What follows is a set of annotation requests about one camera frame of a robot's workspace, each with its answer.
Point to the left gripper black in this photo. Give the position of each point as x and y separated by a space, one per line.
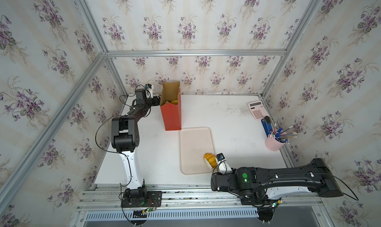
158 101

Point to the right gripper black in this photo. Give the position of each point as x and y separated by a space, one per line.
232 174

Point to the red paper bag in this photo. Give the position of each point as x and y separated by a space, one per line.
171 114

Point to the long ridged yellow bread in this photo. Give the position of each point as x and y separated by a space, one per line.
174 102

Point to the white metal tongs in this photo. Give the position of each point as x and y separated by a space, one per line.
222 167

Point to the round yellow striped bread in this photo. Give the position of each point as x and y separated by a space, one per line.
210 160

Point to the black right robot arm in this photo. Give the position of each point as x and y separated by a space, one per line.
263 187

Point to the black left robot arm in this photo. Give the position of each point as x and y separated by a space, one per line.
125 137

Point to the pink pen holder cup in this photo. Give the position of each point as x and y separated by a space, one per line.
272 144

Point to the beige plastic tray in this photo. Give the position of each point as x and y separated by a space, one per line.
195 143

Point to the pens in holder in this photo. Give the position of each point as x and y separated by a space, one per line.
284 135

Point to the blue stapler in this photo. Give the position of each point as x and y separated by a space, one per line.
266 122

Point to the pink calculator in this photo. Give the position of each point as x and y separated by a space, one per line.
257 109

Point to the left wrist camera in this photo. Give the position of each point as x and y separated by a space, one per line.
149 90

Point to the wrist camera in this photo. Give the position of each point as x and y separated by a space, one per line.
149 90
220 157

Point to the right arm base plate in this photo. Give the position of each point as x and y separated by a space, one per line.
252 198

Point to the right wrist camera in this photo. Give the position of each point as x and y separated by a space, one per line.
220 157

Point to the aluminium frame rail base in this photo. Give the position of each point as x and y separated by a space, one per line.
106 197

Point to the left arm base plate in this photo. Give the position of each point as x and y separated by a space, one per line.
132 199

